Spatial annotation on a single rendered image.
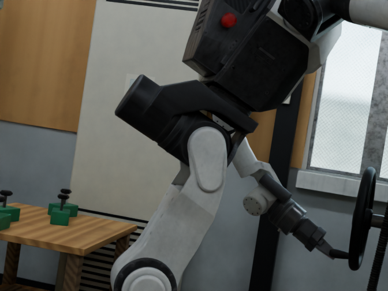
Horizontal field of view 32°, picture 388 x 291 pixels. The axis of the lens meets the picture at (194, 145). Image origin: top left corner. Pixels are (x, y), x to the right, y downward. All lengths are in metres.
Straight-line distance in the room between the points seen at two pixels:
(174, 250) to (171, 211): 0.09
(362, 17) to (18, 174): 2.48
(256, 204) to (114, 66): 1.33
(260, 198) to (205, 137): 0.44
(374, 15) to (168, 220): 0.63
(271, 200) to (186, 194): 0.45
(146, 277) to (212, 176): 0.26
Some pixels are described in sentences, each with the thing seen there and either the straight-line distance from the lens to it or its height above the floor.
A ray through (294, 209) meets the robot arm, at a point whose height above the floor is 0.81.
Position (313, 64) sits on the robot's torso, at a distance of 1.54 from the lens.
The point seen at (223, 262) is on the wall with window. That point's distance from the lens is 3.23.
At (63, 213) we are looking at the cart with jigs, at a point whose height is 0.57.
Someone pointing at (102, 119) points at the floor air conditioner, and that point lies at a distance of 3.02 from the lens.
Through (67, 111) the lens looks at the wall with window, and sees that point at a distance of 3.40.
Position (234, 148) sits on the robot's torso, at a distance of 1.55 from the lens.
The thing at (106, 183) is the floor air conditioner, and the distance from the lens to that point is 3.02.
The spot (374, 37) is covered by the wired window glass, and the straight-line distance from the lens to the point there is 3.23.
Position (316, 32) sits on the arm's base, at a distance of 1.40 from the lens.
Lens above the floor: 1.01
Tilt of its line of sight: 2 degrees down
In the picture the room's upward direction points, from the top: 9 degrees clockwise
